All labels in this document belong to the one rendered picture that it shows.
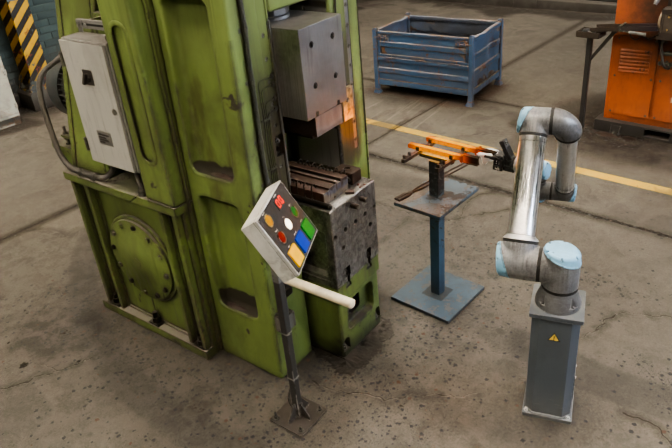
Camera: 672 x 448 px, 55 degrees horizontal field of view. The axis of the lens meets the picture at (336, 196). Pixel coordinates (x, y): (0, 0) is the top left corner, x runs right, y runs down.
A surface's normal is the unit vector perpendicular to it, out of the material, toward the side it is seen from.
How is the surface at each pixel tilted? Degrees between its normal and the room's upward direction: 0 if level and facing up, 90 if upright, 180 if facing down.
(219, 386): 0
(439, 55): 89
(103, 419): 0
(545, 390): 90
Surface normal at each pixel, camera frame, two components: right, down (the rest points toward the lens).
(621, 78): -0.65, 0.41
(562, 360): -0.36, 0.47
